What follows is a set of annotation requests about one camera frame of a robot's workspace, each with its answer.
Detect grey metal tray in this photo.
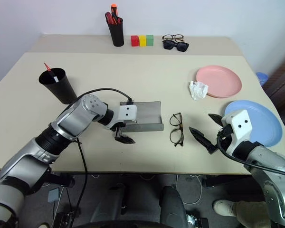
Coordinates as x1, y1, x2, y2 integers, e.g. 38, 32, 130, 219
119, 101, 164, 133

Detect crumpled white tissue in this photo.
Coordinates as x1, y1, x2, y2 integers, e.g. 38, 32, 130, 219
189, 80, 209, 101

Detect pink plate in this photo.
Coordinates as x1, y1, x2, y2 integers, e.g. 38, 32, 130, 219
196, 65, 243, 99

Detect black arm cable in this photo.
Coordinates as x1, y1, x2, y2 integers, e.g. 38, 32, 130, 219
216, 134, 285, 178
60, 87, 134, 223

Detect blue plate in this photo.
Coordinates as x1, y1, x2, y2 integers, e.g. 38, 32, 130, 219
224, 100, 283, 148

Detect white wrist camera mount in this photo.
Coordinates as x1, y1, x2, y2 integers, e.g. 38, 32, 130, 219
220, 109, 252, 155
106, 104, 138, 130

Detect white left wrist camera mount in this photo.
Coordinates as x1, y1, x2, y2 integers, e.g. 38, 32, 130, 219
106, 104, 138, 130

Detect thin brown rimmed glasses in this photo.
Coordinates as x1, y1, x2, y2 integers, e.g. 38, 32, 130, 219
161, 34, 184, 42

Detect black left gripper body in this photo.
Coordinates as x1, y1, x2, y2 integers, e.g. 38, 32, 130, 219
111, 122, 127, 141

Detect wide black cup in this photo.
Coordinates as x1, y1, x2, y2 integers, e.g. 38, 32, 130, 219
38, 67, 77, 105

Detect khaki trouser leg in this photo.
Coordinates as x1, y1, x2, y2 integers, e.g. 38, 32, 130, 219
232, 200, 273, 228

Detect dark rounded shape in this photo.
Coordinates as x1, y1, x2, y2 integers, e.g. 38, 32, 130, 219
158, 186, 189, 228

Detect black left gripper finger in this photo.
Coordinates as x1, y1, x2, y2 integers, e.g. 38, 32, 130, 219
114, 134, 136, 144

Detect white shoe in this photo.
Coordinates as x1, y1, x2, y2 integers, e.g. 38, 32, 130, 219
213, 199, 238, 218

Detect tall narrow black cup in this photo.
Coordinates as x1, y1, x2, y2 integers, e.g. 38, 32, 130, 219
107, 17, 125, 48

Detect black floor device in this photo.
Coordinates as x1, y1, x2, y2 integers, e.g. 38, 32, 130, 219
52, 212, 76, 228

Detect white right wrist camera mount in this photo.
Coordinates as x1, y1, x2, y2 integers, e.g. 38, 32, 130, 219
220, 109, 252, 155

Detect red marker with white label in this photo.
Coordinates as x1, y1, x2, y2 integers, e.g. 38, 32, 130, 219
43, 62, 59, 83

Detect black table foot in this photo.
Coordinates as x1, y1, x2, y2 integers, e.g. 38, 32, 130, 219
201, 175, 254, 189

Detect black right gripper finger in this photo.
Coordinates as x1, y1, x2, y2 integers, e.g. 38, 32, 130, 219
208, 113, 225, 127
188, 126, 219, 155

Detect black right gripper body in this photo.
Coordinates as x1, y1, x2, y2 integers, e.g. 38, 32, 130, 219
216, 124, 234, 152

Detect brown wooden furniture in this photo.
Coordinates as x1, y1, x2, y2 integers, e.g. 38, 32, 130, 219
263, 53, 285, 124

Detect small grey box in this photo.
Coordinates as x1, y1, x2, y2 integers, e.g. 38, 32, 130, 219
47, 189, 60, 203

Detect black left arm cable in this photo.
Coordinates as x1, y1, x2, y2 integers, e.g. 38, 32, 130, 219
60, 87, 134, 223

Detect tortoiseshell rimmed glasses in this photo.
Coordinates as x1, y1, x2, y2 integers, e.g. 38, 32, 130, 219
169, 112, 184, 147

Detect white floor cable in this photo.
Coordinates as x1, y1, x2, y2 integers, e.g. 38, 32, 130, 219
175, 175, 203, 206

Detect blue bottle cap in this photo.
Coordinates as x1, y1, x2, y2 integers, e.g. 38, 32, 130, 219
256, 72, 269, 85

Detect black sunglasses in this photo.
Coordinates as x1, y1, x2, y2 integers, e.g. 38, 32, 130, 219
162, 39, 190, 53

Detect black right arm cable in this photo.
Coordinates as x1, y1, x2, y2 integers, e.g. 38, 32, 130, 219
216, 134, 285, 178

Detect orange capped black marker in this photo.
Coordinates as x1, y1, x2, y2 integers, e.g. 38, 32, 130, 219
110, 3, 120, 22

